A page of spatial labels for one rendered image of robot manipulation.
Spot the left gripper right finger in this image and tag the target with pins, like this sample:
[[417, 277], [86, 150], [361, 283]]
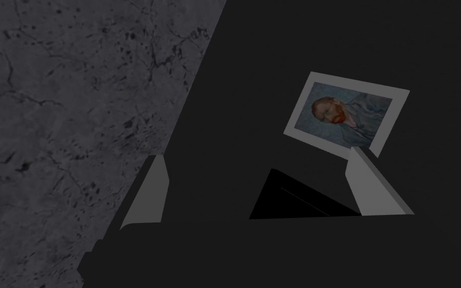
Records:
[[374, 191]]

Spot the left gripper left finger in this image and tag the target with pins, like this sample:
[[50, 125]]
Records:
[[149, 196]]

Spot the white framed portrait painting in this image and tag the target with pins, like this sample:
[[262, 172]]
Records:
[[344, 114]]

